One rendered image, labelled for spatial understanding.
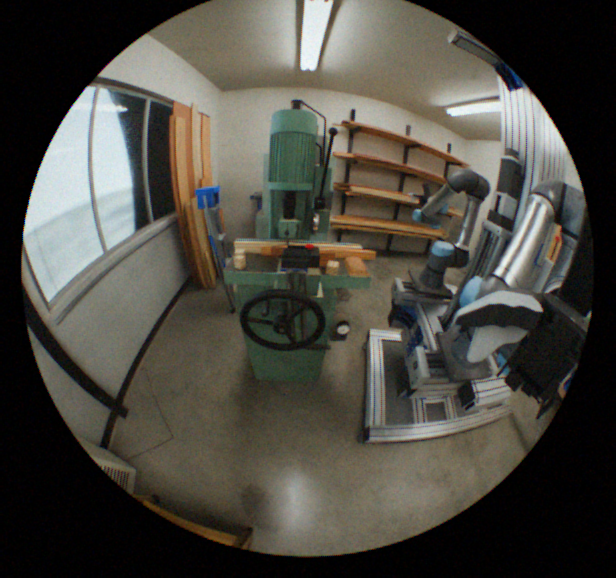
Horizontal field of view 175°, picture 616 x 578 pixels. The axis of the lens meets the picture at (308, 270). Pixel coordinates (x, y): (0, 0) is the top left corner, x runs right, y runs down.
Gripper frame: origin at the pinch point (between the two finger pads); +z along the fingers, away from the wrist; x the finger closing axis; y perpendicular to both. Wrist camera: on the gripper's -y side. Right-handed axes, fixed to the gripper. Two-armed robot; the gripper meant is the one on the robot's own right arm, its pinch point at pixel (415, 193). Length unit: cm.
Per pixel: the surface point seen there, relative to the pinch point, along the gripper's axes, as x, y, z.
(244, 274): -111, 20, -65
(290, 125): -88, -32, -58
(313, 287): -85, 21, -75
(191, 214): -194, 8, 38
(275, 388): -114, 109, -72
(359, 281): -65, 27, -66
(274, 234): -102, 17, -31
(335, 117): -25, -102, 177
